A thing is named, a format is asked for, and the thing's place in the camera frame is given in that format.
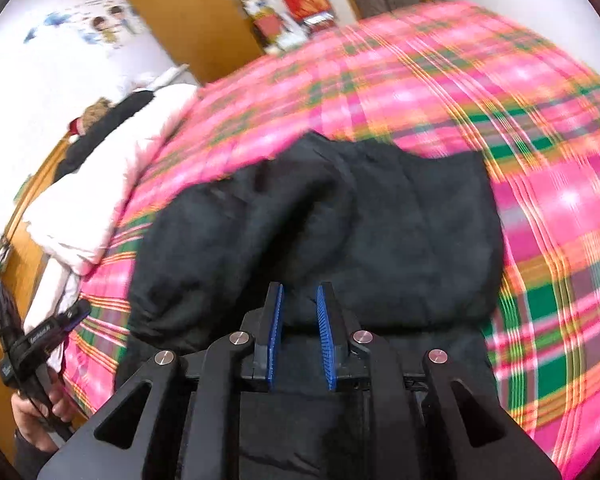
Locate wooden headboard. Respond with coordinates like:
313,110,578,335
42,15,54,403
0,134,70,460

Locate cartoon wall stickers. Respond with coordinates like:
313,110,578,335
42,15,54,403
22,0,148,51

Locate black padded jacket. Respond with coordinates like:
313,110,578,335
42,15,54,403
116,132,504,479

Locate wooden wardrobe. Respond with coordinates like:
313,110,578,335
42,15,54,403
128,0,264,84

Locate left hand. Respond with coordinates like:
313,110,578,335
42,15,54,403
10,368,78,453

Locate white folded duvet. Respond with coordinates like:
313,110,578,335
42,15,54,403
23,84,197,276

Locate black garment on duvet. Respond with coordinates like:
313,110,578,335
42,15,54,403
54,90,154,182

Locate plush toy on headboard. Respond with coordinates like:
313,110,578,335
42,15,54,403
68,98,111,136

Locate pink plaid bed sheet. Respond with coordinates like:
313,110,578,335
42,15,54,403
64,2,600,479

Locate red gift box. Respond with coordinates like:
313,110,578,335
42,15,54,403
283,0,336,32

